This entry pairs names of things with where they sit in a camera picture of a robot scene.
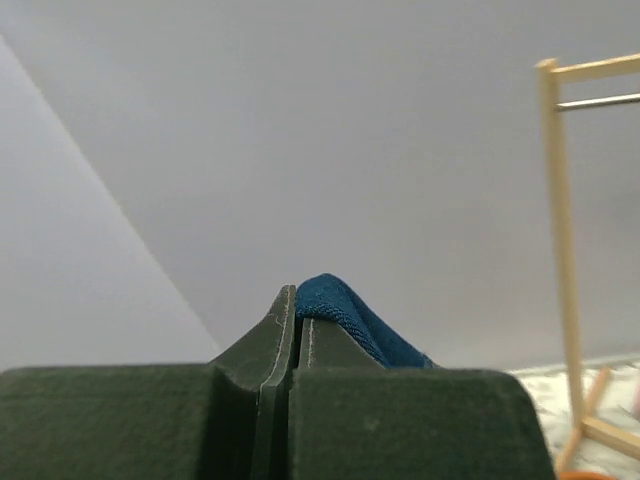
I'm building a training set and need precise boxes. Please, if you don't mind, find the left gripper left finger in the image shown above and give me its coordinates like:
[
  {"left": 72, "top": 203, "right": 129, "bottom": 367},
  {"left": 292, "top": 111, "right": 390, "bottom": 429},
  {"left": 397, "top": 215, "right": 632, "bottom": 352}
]
[{"left": 1, "top": 286, "right": 296, "bottom": 479}]

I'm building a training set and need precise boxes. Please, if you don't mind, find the orange plastic tub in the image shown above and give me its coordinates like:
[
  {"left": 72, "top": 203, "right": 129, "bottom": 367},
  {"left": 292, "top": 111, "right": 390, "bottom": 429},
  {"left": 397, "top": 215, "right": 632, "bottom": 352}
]
[{"left": 557, "top": 469, "right": 639, "bottom": 480}]

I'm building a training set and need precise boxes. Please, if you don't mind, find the wooden clothes rack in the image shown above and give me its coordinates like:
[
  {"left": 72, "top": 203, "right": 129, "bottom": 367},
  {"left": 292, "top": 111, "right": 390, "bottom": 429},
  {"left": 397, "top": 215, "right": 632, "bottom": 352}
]
[{"left": 536, "top": 53, "right": 639, "bottom": 479}]

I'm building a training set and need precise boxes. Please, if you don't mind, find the navy blue garment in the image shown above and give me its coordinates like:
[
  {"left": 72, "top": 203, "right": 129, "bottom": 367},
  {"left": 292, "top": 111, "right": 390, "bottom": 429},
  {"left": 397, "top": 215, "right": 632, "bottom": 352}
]
[{"left": 295, "top": 273, "right": 440, "bottom": 369}]

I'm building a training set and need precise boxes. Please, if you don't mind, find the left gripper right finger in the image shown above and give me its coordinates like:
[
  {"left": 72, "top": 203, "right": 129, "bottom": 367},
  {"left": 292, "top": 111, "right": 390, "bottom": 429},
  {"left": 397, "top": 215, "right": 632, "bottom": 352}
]
[{"left": 289, "top": 319, "right": 555, "bottom": 480}]

